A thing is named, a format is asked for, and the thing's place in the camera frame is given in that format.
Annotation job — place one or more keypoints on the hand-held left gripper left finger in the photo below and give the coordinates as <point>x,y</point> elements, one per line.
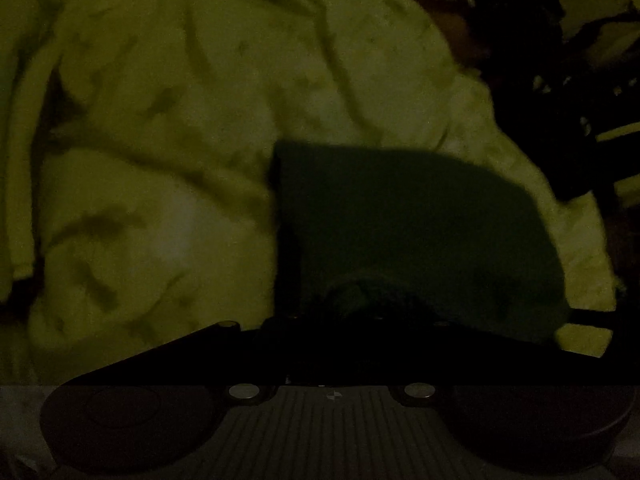
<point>200,355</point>

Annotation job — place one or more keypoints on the yellow-green leaf print blanket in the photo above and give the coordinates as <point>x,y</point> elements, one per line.
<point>150,110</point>

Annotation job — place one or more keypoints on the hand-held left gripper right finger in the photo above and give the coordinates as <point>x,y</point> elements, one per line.
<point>500,360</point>

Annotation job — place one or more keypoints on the white sheet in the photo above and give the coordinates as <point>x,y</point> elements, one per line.
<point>20,430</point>

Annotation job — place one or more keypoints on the dark patterned bedding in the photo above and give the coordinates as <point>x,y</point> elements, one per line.
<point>520,35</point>

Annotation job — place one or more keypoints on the dark green small garment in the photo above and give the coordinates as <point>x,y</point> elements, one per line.
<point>400,220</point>

